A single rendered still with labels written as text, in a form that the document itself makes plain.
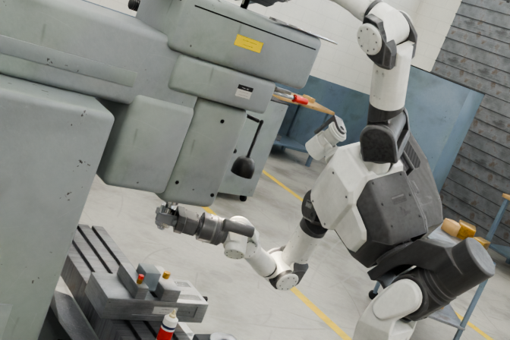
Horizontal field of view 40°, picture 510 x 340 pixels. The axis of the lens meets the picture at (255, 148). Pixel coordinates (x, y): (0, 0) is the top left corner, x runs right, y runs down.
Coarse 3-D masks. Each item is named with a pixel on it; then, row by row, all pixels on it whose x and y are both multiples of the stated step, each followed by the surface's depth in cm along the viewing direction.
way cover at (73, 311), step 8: (56, 296) 214; (64, 296) 218; (56, 304) 208; (64, 304) 212; (72, 304) 216; (56, 312) 184; (64, 312) 207; (72, 312) 210; (64, 320) 201; (72, 320) 205; (80, 320) 208; (64, 328) 186; (72, 328) 200; (80, 328) 203; (88, 328) 207; (72, 336) 195; (80, 336) 198; (88, 336) 201
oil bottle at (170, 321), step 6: (174, 312) 197; (168, 318) 197; (174, 318) 197; (162, 324) 197; (168, 324) 196; (174, 324) 197; (162, 330) 197; (168, 330) 197; (174, 330) 198; (162, 336) 197; (168, 336) 197
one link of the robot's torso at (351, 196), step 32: (352, 160) 188; (416, 160) 199; (320, 192) 199; (352, 192) 186; (384, 192) 187; (416, 192) 193; (352, 224) 190; (384, 224) 184; (416, 224) 187; (352, 256) 195; (384, 256) 188
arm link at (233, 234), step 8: (224, 224) 208; (232, 224) 208; (240, 224) 209; (216, 232) 209; (224, 232) 210; (232, 232) 211; (240, 232) 209; (248, 232) 209; (216, 240) 210; (224, 240) 211; (232, 240) 210; (240, 240) 211; (232, 248) 209; (240, 248) 209; (232, 256) 212; (240, 256) 211
